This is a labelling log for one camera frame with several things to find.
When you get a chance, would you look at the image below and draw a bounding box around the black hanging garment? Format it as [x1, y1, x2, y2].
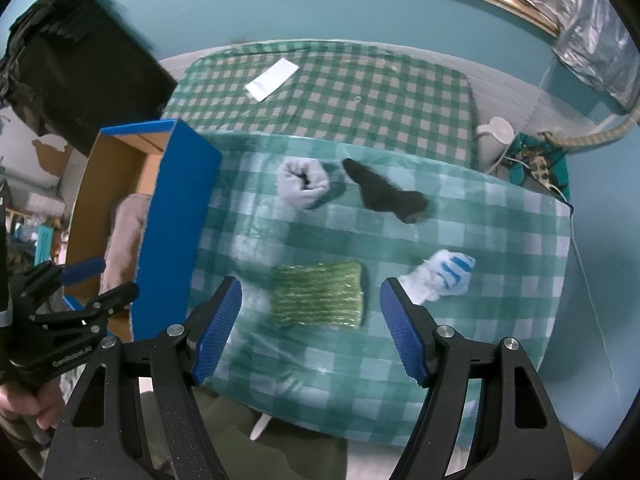
[1, 0, 177, 155]

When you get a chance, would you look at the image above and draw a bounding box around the striped flexible hose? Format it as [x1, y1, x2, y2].
[549, 106, 640, 154]

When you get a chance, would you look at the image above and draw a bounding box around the olive green shirt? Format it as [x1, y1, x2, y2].
[139, 389, 352, 480]

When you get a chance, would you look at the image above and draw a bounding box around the grey fleece cloth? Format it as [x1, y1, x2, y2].
[99, 193, 151, 294]

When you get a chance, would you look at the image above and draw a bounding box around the dark green checkered tablecloth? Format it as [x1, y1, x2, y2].
[163, 40, 476, 168]

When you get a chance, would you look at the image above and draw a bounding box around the white plastic jug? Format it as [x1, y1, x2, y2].
[476, 117, 515, 174]

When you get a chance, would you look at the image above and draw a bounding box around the black sock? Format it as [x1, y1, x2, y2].
[342, 158, 428, 224]

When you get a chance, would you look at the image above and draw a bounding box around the silver foil curtain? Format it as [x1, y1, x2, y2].
[528, 0, 639, 110]

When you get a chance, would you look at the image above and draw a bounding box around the light green checkered tablecloth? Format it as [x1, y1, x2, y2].
[186, 129, 573, 449]

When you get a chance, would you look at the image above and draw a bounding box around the white blue striped plastic bag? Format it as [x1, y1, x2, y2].
[398, 249, 476, 304]

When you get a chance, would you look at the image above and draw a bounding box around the green knitted scrubber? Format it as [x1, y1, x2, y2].
[270, 261, 364, 328]

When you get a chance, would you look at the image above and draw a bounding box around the cardboard box blue trim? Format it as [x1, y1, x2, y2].
[65, 119, 222, 341]

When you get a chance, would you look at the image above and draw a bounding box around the white paper envelope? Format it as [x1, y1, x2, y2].
[245, 58, 299, 102]

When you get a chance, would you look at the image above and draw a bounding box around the light grey sock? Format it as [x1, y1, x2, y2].
[276, 157, 330, 209]

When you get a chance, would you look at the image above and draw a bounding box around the person's left hand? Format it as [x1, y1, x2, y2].
[1, 378, 65, 430]

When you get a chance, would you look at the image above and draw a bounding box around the teal box on floor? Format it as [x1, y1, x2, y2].
[34, 224, 54, 266]

